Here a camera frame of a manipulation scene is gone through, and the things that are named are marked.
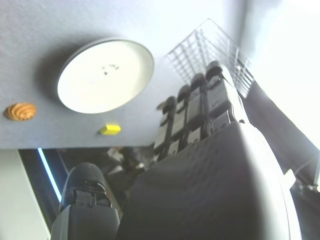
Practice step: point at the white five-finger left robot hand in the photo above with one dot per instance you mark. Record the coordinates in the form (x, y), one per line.
(200, 187)

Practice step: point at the yellow rectangular block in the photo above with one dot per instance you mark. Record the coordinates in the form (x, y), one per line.
(110, 129)

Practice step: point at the orange swirl shell pastry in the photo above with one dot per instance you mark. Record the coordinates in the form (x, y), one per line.
(21, 112)

